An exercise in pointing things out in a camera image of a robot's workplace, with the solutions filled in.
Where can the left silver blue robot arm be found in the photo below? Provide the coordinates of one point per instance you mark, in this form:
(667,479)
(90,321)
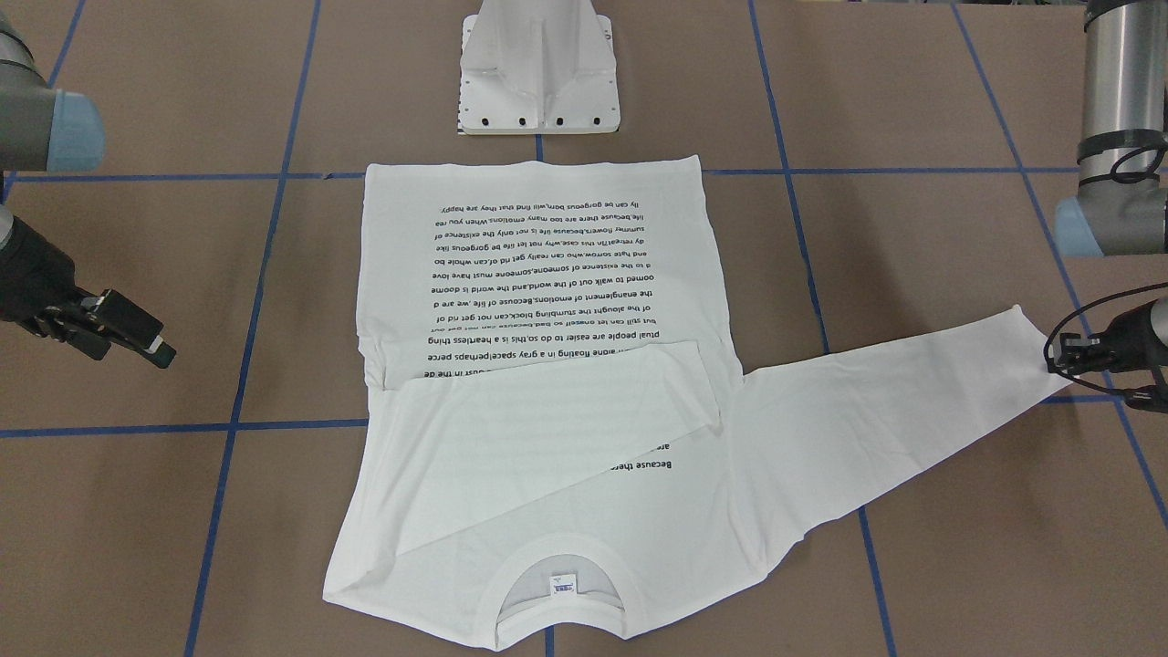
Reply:
(1119,207)

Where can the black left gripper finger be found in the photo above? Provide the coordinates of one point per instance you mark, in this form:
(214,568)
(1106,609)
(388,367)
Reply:
(1073,355)
(1147,399)

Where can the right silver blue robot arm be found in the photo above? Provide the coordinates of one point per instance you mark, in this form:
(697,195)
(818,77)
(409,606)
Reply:
(44,129)

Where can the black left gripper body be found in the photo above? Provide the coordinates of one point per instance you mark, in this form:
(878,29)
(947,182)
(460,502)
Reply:
(1129,339)

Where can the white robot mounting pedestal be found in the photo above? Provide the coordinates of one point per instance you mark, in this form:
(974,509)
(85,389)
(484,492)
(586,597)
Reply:
(537,67)

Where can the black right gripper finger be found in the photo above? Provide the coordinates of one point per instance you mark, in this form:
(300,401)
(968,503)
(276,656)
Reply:
(96,322)

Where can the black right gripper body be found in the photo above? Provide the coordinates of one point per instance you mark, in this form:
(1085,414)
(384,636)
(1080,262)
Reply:
(29,276)

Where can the white long-sleeve printed shirt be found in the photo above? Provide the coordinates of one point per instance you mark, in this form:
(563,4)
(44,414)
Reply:
(560,430)

